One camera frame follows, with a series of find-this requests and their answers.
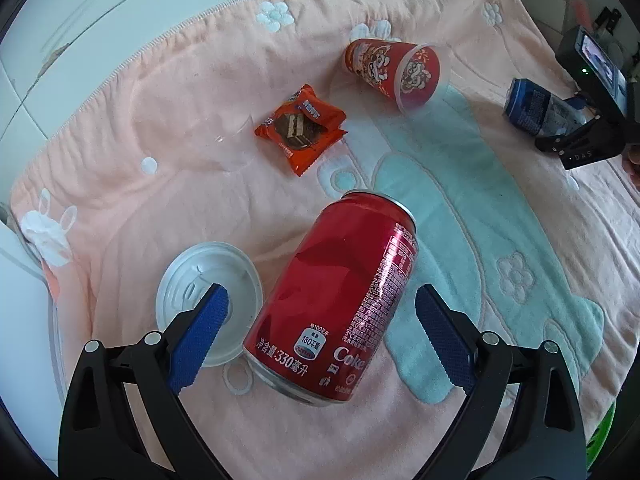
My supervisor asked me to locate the pink printed blanket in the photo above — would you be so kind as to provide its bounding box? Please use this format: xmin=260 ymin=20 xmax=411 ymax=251
xmin=10 ymin=0 xmax=640 ymax=480

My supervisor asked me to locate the blue drink can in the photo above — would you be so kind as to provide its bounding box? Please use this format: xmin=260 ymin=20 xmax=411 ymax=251
xmin=502 ymin=78 xmax=593 ymax=137

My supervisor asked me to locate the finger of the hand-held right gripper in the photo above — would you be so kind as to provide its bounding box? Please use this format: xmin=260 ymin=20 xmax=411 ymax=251
xmin=534 ymin=116 xmax=608 ymax=157
xmin=563 ymin=91 xmax=601 ymax=114

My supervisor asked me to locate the red printed plastic cup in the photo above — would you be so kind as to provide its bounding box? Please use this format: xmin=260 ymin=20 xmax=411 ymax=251
xmin=342 ymin=37 xmax=441 ymax=114

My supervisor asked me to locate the person's right hand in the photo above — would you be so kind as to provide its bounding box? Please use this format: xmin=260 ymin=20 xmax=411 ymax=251
xmin=625 ymin=141 xmax=640 ymax=189

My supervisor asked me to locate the clear plastic cup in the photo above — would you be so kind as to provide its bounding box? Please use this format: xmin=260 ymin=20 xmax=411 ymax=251
xmin=187 ymin=110 xmax=253 ymax=173

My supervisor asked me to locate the red drink can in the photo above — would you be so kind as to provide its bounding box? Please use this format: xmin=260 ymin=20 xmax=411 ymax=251
xmin=242 ymin=189 xmax=419 ymax=407

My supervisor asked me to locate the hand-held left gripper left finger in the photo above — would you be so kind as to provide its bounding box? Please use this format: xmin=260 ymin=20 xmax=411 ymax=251
xmin=57 ymin=283 xmax=231 ymax=480

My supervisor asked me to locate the white plastic cup lid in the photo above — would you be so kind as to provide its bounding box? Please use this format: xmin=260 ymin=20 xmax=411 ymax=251
xmin=156 ymin=242 xmax=263 ymax=367

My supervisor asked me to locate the orange snack packet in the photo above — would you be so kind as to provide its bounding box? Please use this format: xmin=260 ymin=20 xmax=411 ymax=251
xmin=254 ymin=84 xmax=349 ymax=177

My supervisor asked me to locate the green mesh wastebasket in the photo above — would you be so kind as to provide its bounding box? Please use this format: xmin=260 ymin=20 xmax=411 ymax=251
xmin=584 ymin=402 xmax=619 ymax=467

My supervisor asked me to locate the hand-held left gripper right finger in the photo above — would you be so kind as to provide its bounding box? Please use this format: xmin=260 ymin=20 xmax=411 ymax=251
xmin=415 ymin=283 xmax=587 ymax=480

